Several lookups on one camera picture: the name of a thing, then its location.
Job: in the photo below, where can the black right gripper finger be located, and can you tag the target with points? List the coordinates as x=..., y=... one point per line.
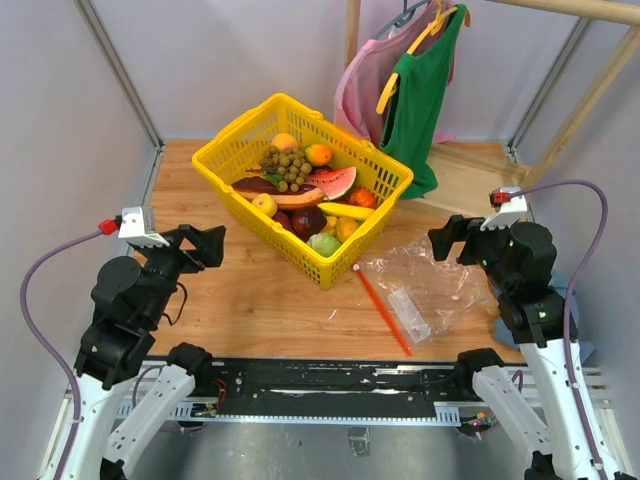
x=442, y=241
x=460, y=227

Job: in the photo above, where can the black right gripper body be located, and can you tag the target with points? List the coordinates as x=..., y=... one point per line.
x=483, y=247

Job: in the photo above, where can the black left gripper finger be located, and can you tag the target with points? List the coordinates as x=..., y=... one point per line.
x=214, y=255
x=196, y=237

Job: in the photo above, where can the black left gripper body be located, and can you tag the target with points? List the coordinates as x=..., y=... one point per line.
x=166, y=263

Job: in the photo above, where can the clear zip top bag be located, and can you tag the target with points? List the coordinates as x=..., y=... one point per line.
x=420, y=298

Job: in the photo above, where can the yellow apple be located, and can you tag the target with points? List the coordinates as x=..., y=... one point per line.
x=266, y=204

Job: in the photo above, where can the yellow plastic basket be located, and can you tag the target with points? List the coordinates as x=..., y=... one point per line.
x=238, y=146

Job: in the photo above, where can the dark red apple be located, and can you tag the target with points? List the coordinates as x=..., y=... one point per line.
x=308, y=222

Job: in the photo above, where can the green cabbage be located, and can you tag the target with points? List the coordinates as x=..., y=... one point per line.
x=324, y=244

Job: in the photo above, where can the orange green mango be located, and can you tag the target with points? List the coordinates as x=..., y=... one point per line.
x=318, y=155

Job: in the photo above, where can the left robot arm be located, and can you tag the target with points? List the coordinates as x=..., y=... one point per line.
x=130, y=299

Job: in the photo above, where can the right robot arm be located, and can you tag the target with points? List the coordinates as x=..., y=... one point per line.
x=564, y=440

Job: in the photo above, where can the wooden clothes rack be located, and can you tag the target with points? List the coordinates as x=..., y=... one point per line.
x=467, y=173

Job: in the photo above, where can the purple sweet potato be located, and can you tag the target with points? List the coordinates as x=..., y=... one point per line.
x=283, y=219

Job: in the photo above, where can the yellow banana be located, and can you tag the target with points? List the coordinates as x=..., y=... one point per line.
x=357, y=213

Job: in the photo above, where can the blue cloth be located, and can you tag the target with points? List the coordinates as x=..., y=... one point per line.
x=560, y=283

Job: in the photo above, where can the orange pumpkin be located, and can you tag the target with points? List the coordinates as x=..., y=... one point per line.
x=362, y=197

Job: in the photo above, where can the yellow lemon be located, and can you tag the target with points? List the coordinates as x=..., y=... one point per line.
x=341, y=228

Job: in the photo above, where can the longan bunch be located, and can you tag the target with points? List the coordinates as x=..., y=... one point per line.
x=287, y=169

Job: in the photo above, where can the papaya slice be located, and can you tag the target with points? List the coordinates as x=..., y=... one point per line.
x=307, y=195

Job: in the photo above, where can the watermelon slice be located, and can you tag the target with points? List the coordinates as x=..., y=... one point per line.
x=334, y=184

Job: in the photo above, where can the peach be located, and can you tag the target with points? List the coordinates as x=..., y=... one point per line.
x=283, y=141

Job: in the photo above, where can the green shirt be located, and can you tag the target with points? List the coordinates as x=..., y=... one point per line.
x=420, y=80

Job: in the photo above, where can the pink shirt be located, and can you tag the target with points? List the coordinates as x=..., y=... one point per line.
x=359, y=100

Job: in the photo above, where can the grey hanger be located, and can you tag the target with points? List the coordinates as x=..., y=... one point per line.
x=403, y=18

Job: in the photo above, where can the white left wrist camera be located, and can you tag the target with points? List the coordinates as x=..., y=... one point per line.
x=136, y=226

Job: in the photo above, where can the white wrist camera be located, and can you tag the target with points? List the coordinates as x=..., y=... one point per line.
x=510, y=206
x=136, y=226

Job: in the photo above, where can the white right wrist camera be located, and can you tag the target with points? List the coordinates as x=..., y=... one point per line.
x=510, y=206

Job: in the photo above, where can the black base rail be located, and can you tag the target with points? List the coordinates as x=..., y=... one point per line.
x=329, y=392

